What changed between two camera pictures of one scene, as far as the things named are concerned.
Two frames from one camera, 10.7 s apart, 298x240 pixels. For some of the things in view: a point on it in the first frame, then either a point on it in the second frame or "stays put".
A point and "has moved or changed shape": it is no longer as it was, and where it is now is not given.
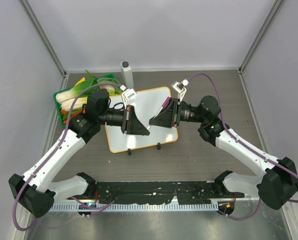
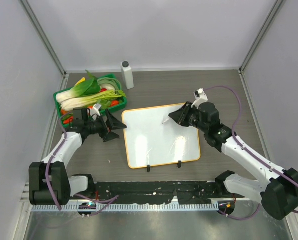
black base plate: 153,192 stays put
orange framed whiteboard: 147,104 → 152,138
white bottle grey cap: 127,74 stays put
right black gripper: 169,116 → 180,116
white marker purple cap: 164,104 has moved or changed shape
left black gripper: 131,124 → 111,123
